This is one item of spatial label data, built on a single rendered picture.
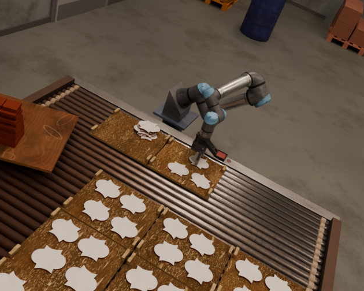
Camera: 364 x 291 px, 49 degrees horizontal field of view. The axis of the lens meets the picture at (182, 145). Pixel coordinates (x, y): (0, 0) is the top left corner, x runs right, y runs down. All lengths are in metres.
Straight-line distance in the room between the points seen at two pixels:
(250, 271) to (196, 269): 0.29
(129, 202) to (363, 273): 2.55
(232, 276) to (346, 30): 7.96
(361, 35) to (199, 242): 7.96
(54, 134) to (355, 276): 2.86
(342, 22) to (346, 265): 6.41
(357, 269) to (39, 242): 2.95
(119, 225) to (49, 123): 0.73
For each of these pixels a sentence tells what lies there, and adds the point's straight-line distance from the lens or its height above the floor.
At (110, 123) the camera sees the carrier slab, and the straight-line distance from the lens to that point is 2.63.
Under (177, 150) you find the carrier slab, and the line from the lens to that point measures 2.58.
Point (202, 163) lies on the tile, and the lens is 2.56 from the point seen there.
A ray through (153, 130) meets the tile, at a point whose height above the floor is 0.99.
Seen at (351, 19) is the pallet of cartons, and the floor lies 0.58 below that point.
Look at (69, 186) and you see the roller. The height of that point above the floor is 0.92.
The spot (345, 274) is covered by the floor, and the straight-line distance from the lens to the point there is 3.96.
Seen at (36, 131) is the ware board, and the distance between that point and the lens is 2.30.
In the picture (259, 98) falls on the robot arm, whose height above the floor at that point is 1.34.
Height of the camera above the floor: 2.49
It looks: 36 degrees down
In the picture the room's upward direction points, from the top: 22 degrees clockwise
